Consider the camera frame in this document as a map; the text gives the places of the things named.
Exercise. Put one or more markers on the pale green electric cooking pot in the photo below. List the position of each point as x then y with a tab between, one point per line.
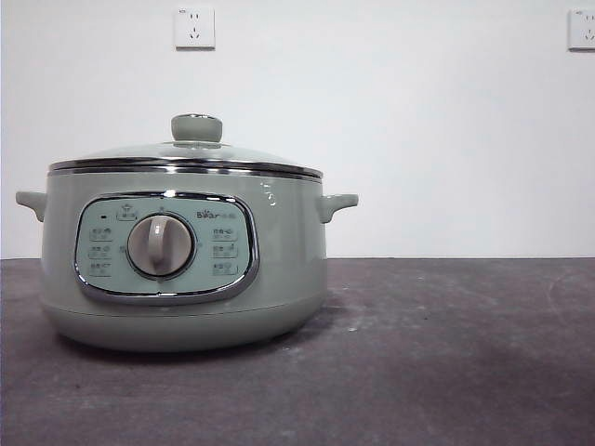
288	260

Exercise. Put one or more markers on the white wall socket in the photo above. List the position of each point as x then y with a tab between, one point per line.
194	28
582	30

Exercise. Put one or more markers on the glass lid with green knob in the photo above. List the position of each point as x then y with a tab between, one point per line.
196	128

